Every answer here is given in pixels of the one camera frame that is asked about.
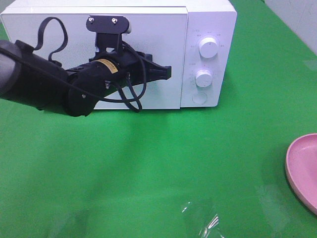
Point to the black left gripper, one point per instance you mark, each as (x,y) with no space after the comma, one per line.
(130,63)

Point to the white microwave door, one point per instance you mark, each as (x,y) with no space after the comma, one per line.
(159,31)

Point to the white microwave knob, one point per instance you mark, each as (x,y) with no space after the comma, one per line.
(208,47)
(203,78)

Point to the round white door release button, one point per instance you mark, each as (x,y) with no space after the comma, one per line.
(199,98)

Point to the pink round plate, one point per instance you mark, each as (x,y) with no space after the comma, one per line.
(301,169)

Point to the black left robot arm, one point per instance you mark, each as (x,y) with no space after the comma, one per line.
(29,79)

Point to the white microwave oven body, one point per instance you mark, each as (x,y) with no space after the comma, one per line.
(193,37)

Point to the green table cloth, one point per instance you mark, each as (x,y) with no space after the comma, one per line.
(119,174)

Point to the clear tape patch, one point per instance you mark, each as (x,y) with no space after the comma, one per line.
(274,206)
(201,219)

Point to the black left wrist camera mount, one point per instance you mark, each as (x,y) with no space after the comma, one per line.
(108,30)

